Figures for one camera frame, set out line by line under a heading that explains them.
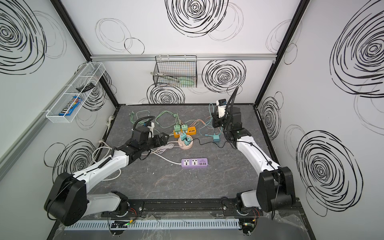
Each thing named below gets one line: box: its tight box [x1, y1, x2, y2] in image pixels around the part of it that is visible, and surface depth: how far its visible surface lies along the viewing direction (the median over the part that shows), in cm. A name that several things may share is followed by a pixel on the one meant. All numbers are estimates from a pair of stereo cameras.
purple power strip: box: [181, 157, 209, 168], surface depth 88 cm
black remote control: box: [75, 82, 96, 93], surface depth 82 cm
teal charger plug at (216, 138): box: [213, 134, 220, 143], surface depth 101 cm
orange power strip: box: [173, 126, 197, 138], surface depth 103 cm
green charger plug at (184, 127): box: [181, 124, 188, 131], surface depth 101 cm
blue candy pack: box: [58, 96, 83, 116], surface depth 72 cm
